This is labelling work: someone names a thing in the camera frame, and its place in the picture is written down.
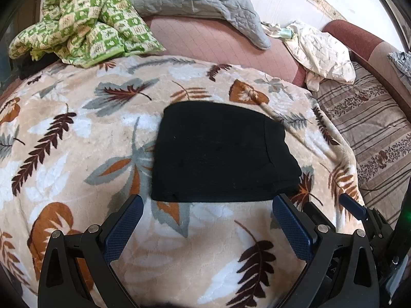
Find green checkered quilt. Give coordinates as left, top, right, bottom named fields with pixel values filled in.
left=8, top=0, right=166, bottom=69

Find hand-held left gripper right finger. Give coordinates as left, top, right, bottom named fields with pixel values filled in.
left=273, top=193, right=380, bottom=308

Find grey patterned cloth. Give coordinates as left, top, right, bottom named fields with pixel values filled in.
left=388, top=51, right=411, bottom=79

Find pink quilted mattress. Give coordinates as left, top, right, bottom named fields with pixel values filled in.
left=143, top=15, right=305, bottom=87

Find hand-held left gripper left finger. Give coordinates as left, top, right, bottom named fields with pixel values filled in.
left=38, top=195, right=144, bottom=308

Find small white cloth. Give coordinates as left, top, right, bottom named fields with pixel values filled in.
left=261, top=22, right=283, bottom=37

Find black pants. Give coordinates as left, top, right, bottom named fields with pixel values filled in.
left=150, top=101, right=302, bottom=203

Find striped floral bedsheet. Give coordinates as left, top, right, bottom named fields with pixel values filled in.
left=313, top=61, right=411, bottom=222

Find leaf print blanket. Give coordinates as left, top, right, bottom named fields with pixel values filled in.
left=0, top=54, right=367, bottom=308

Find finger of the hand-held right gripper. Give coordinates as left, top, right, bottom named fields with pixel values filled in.
left=339, top=193, right=390, bottom=232
left=303, top=202, right=338, bottom=232

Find cream printed cloth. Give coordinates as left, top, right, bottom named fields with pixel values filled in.
left=286, top=20, right=356, bottom=91

